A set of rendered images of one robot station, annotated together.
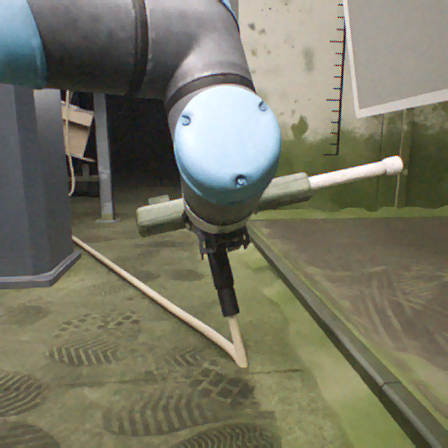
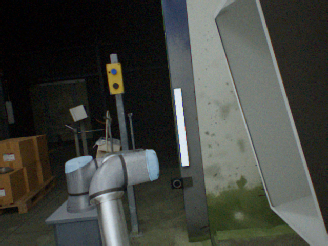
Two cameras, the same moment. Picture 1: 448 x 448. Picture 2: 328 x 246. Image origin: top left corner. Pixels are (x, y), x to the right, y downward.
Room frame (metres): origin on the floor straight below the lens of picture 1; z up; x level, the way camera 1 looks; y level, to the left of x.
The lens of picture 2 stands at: (-0.30, -0.08, 1.17)
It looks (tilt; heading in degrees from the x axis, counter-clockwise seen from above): 4 degrees down; 8
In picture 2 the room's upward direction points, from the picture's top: 6 degrees counter-clockwise
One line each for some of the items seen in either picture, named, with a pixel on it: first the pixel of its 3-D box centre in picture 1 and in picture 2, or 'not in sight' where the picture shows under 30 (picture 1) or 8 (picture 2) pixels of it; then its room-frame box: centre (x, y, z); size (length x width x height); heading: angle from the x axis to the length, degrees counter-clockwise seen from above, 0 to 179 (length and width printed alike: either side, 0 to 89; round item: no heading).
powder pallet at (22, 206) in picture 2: not in sight; (15, 195); (3.10, 2.70, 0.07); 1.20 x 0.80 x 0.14; 13
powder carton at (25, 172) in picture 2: not in sight; (22, 177); (3.11, 2.57, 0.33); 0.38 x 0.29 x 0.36; 16
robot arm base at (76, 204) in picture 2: not in sight; (83, 197); (1.06, 0.62, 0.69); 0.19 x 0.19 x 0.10
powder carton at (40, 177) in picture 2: not in sight; (37, 169); (3.52, 2.61, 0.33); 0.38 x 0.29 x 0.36; 13
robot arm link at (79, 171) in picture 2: not in sight; (81, 173); (1.06, 0.61, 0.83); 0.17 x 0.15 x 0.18; 121
